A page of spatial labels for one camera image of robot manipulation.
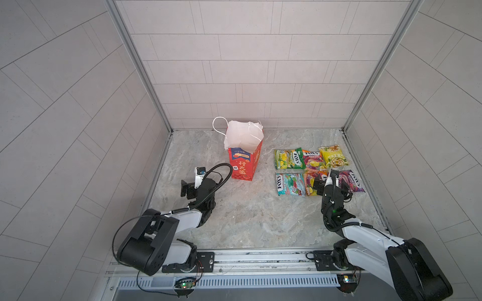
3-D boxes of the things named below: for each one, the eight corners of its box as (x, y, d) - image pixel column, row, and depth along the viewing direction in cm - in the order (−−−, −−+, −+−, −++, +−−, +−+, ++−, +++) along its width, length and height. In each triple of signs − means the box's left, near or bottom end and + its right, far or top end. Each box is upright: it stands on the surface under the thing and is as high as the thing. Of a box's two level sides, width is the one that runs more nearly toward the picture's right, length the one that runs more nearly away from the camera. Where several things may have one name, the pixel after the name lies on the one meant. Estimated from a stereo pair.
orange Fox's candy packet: (306, 170, 99) (307, 167, 97) (302, 152, 107) (303, 150, 105) (324, 170, 99) (326, 167, 97) (319, 152, 107) (320, 150, 105)
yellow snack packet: (323, 168, 101) (326, 163, 98) (317, 149, 110) (320, 144, 106) (346, 168, 101) (349, 163, 98) (338, 149, 110) (341, 144, 106)
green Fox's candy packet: (275, 170, 100) (276, 166, 97) (273, 151, 108) (274, 148, 105) (304, 170, 100) (305, 166, 97) (300, 152, 108) (301, 148, 105)
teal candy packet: (277, 197, 91) (278, 193, 88) (275, 176, 98) (276, 173, 95) (306, 197, 91) (308, 193, 88) (302, 176, 98) (303, 173, 95)
